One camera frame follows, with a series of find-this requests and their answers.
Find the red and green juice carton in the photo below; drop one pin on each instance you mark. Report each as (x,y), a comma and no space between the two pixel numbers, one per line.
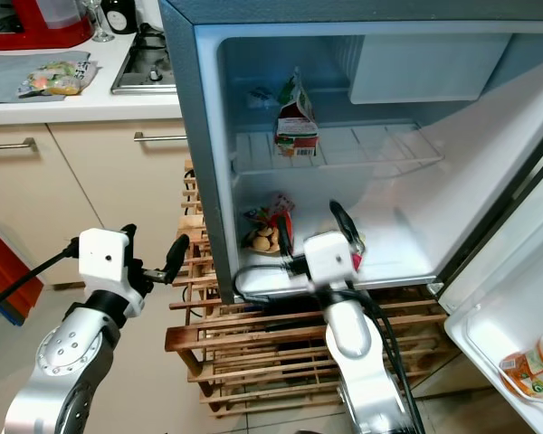
(297,127)

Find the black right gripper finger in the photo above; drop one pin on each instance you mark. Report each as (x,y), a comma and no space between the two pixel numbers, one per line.
(284,240)
(344,221)

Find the white freezer compartment flap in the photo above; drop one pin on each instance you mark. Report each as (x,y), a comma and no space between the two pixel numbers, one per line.
(425,68)

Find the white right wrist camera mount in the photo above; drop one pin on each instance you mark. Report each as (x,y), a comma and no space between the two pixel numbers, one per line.
(328,262)

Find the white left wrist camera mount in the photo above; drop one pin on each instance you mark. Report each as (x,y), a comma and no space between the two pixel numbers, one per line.
(104,258)

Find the wooden slatted rack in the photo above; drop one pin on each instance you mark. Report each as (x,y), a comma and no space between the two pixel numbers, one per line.
(253,353)

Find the beige kitchen cabinet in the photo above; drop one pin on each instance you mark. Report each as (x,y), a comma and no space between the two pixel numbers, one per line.
(72,199)

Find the grey mini fridge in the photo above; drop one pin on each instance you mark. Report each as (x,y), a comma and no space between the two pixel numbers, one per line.
(398,181)

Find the clear wine glass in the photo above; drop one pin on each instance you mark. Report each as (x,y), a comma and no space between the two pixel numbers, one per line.
(100,36)

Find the red kitchen appliance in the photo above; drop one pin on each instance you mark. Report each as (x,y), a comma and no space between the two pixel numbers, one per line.
(36,34)

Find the grey counter mat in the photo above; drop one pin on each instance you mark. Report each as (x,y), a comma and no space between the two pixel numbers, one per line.
(4,81)

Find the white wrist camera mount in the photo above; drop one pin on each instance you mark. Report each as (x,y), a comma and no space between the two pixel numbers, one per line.
(104,258)
(328,262)

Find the plastic bottle with orange label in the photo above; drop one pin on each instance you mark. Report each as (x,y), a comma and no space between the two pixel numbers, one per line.
(534,371)

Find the dark glass bottle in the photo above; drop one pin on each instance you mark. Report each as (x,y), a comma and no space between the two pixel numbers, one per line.
(119,16)

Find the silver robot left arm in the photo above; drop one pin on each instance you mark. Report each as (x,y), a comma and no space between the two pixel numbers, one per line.
(59,362)

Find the clear bag of vegetables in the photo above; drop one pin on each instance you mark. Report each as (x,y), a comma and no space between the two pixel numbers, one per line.
(59,80)

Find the red box with blue edge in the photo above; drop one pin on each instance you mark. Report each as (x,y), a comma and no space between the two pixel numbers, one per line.
(0,271)

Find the steel gas hob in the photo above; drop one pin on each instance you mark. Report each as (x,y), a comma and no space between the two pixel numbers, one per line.
(140,72)

